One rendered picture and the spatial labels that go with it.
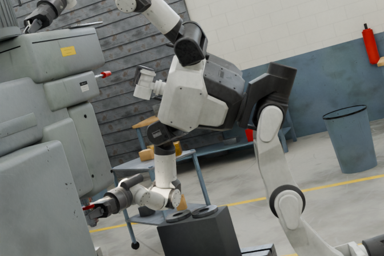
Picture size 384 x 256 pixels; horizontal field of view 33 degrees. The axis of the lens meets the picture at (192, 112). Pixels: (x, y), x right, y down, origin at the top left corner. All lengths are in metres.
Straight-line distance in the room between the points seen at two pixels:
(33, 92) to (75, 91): 0.23
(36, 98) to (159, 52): 8.18
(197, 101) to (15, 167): 0.96
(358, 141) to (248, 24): 3.52
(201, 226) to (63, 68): 0.69
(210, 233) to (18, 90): 0.75
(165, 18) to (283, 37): 7.35
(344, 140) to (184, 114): 4.49
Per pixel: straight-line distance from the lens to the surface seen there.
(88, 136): 2.27
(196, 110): 2.48
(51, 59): 2.14
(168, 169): 2.69
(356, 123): 6.84
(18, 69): 2.09
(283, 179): 2.59
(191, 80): 2.43
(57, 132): 2.08
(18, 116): 1.96
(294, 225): 2.59
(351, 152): 6.89
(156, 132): 2.64
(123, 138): 10.70
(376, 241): 2.75
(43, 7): 2.37
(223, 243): 2.11
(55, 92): 2.12
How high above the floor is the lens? 1.69
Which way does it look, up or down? 5 degrees down
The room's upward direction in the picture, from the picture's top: 16 degrees counter-clockwise
